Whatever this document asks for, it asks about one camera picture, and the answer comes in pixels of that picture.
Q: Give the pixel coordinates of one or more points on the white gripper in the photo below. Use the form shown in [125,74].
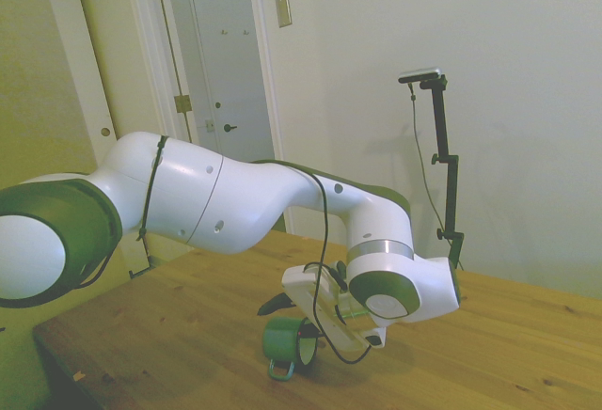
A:
[308,291]

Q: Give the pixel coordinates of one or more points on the green enamel mug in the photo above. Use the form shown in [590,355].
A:
[281,342]

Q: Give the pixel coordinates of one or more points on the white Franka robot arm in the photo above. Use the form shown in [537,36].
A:
[179,193]

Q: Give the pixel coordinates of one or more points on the brass door hinge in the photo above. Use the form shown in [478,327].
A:
[182,103]

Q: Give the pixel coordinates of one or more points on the white panelled closed door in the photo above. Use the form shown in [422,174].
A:
[226,62]

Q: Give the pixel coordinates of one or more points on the white open door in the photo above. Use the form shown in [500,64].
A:
[94,52]

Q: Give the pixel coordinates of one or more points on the clear wrist camera mount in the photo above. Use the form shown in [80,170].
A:
[350,309]

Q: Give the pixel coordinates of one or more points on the black camera stand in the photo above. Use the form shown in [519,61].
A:
[446,170]

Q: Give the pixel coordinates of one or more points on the grey exterior camera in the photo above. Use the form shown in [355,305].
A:
[420,74]

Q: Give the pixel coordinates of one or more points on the beige wall switch plate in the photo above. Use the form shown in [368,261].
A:
[283,10]

